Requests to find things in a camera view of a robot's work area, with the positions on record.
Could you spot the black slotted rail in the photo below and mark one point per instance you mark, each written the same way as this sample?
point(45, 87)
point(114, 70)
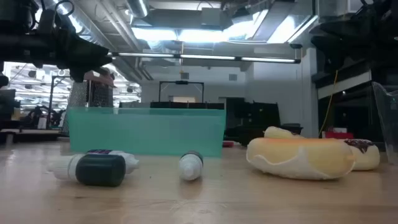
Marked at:
point(186, 105)

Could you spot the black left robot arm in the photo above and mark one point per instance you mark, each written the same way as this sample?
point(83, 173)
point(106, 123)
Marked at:
point(14, 18)

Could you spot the background wooden table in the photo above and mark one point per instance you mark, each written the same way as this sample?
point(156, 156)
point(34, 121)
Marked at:
point(31, 132)

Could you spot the dark teal dropper bottle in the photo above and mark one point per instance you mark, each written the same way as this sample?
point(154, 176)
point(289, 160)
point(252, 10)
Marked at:
point(99, 170)

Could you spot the black monitor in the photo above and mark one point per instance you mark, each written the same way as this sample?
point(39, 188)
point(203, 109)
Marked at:
point(7, 102)

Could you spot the large yellow glazed donut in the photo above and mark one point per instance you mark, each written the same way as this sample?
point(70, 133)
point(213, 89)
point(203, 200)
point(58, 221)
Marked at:
point(311, 155)

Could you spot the dark background equipment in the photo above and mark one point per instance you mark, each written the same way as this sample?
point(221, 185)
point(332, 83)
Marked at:
point(31, 116)

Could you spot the long ceiling light bar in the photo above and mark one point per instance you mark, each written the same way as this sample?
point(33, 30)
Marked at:
point(205, 57)

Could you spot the thin black frame stand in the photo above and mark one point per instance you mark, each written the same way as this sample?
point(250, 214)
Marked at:
point(50, 102)

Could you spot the small red office item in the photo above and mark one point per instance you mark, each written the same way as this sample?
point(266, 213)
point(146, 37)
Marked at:
point(228, 144)

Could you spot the chocolate frosted donut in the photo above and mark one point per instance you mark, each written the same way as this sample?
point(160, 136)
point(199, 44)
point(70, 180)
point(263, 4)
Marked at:
point(367, 157)

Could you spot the clear plastic bin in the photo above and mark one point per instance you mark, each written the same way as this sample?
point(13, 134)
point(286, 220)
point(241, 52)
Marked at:
point(388, 124)

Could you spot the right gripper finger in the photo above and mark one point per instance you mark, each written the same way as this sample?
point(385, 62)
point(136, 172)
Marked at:
point(329, 40)

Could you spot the red box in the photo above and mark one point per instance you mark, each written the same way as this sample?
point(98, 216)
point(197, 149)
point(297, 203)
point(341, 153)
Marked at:
point(339, 135)

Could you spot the dark red dropper bottle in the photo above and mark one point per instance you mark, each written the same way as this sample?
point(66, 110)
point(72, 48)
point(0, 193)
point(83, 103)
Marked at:
point(190, 168)

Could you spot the teal translucent plastic bin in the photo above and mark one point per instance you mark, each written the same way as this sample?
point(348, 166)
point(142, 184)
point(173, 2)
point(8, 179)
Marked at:
point(146, 133)

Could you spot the metal box grater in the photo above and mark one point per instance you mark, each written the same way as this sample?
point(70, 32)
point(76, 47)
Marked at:
point(77, 96)

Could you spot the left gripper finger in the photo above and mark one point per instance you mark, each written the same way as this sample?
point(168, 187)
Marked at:
point(90, 56)
point(79, 74)

